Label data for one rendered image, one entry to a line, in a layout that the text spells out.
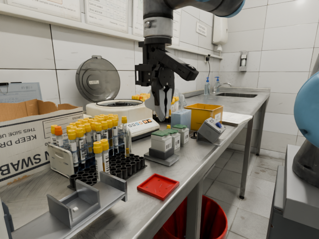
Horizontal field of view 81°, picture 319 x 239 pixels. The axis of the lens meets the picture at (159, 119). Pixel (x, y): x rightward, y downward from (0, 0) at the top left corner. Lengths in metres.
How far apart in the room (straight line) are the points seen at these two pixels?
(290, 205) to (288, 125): 2.52
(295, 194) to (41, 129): 0.56
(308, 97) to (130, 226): 0.31
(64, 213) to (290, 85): 2.73
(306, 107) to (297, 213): 0.20
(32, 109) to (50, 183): 0.39
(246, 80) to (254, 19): 0.75
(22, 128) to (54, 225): 0.28
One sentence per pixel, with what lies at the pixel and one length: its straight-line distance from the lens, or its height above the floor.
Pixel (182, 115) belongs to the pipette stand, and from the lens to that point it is 0.70.
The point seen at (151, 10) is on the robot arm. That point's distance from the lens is 0.50.
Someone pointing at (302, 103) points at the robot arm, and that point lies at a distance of 0.29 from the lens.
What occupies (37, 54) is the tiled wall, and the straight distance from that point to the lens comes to 0.93.
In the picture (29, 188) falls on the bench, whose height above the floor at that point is 0.87.
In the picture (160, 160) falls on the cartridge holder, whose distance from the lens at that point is 0.53.
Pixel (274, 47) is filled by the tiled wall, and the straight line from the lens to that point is 2.85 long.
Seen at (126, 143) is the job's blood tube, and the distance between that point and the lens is 0.50.
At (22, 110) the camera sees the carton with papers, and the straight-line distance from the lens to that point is 0.83.
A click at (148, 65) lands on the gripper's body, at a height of 1.14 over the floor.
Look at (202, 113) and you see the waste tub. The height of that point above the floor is 0.96.
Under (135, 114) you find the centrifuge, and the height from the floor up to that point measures 0.96.
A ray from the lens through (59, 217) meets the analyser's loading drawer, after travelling 0.34.
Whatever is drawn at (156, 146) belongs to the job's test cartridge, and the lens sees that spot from 0.53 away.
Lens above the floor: 1.12
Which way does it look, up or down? 14 degrees down
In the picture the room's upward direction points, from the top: straight up
